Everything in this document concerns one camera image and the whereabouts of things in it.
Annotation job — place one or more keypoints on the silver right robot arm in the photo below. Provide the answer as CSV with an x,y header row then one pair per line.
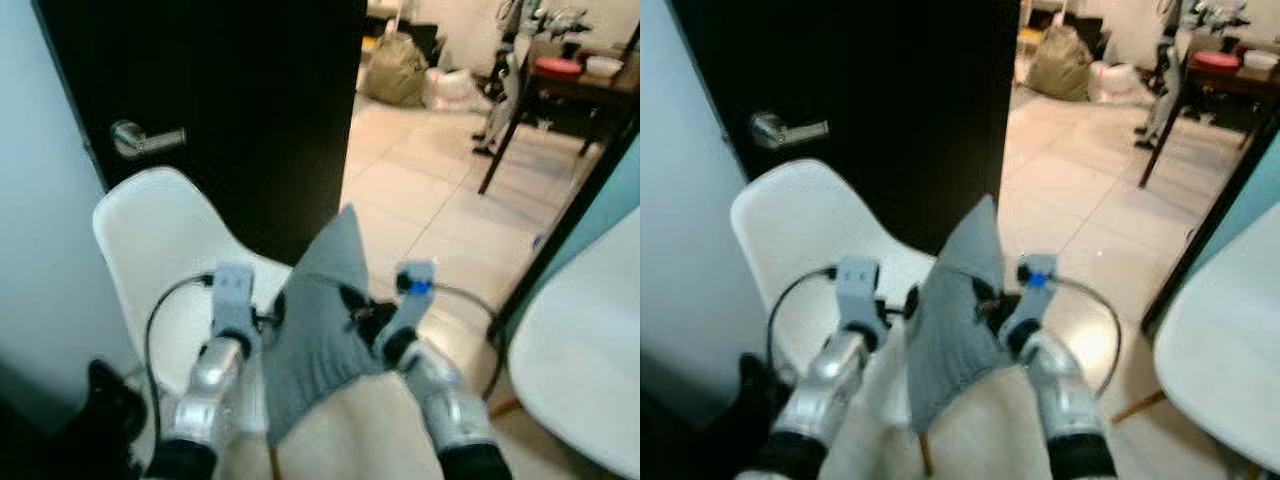
x,y
445,400
1065,395

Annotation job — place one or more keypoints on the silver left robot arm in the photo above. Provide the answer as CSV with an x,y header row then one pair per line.
x,y
830,385
205,385

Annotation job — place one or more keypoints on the white shell chair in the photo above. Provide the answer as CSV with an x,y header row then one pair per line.
x,y
1220,340
580,350
800,230
160,240

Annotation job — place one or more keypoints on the black robot foot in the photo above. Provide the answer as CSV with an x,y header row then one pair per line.
x,y
110,415
745,410

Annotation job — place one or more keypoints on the black door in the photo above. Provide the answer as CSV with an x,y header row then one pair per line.
x,y
230,100
880,100

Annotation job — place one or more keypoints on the olive stuffed sack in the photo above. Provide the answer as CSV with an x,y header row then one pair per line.
x,y
395,75
1058,68

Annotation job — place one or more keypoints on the white plastic bag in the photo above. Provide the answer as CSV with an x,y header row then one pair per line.
x,y
458,92
1120,85

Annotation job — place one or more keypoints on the standing humanoid robot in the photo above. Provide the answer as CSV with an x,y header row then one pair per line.
x,y
508,80
1165,75

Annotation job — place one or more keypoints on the red bowl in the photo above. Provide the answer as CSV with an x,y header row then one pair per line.
x,y
1216,61
558,68

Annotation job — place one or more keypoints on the dark wooden table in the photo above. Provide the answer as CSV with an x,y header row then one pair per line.
x,y
1235,82
580,88

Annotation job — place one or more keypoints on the white bowl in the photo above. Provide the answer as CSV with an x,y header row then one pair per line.
x,y
604,67
1260,60

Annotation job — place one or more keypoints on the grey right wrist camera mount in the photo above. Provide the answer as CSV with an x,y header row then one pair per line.
x,y
412,310
1030,305

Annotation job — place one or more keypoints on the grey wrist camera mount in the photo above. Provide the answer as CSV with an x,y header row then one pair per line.
x,y
1030,305
412,310
235,300
858,290

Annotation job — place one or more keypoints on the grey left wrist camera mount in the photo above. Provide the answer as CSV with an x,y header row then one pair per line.
x,y
858,290
235,300

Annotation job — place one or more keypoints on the black door frame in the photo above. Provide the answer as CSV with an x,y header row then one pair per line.
x,y
560,235
1210,215

